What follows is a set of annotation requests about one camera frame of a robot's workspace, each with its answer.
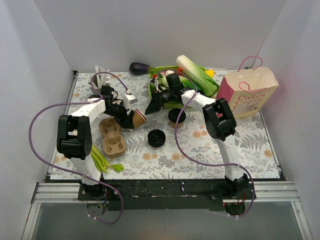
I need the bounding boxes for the brown paper cup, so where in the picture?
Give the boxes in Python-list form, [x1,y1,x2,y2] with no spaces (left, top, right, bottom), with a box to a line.
[132,108,147,130]
[169,118,185,129]

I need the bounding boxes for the black plastic cup lid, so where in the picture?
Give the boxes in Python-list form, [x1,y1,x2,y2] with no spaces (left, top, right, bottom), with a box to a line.
[168,108,186,124]

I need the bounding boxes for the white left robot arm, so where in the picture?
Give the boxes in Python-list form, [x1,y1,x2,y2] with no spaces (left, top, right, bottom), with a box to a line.
[57,86,138,200]

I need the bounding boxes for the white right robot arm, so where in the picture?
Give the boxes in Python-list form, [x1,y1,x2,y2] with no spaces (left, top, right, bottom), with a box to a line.
[145,70,250,199]

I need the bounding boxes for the green plastic vegetable tray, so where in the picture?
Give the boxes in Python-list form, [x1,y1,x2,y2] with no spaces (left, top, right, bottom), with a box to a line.
[148,65,207,96]

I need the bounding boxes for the brown cardboard cup carrier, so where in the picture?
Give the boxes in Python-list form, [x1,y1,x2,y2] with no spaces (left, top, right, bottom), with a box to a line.
[98,117,127,159]

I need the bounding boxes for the napa cabbage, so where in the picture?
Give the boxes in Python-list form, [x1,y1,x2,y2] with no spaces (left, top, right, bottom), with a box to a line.
[176,55,220,98]

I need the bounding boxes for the stack of black lids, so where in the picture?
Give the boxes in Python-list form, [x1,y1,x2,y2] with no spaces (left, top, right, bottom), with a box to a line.
[147,129,166,148]

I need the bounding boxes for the grey straw holder cup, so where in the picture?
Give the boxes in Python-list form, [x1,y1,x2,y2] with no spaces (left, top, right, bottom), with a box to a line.
[89,82,101,95]

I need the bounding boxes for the purple eggplant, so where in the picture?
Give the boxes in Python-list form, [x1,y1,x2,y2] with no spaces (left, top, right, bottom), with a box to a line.
[129,62,151,76]

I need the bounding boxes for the yellow vegetable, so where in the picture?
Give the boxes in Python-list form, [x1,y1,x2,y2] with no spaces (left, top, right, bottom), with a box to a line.
[205,69,215,78]

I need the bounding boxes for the green celery stalks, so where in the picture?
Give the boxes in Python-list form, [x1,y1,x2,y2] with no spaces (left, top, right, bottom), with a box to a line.
[90,145,125,173]

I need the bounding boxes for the pink paper cake bag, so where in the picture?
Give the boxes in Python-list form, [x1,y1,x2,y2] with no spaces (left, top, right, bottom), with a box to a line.
[216,61,280,119]

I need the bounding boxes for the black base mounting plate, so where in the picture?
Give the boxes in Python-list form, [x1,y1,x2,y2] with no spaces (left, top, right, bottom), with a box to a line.
[77,179,256,211]

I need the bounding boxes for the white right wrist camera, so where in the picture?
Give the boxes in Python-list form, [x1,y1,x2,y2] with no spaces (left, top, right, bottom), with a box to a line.
[148,74,159,92]

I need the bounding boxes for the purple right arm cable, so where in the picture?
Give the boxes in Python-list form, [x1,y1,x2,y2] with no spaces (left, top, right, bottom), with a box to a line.
[152,69,256,218]

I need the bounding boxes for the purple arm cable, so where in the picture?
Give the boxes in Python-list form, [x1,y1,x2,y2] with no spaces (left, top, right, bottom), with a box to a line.
[28,71,131,225]
[152,69,256,218]

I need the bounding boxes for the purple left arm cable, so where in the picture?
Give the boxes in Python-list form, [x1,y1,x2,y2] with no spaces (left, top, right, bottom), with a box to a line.
[28,71,131,225]

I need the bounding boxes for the aluminium frame rail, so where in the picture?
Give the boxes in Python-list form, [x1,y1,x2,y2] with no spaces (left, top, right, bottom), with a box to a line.
[31,181,301,203]

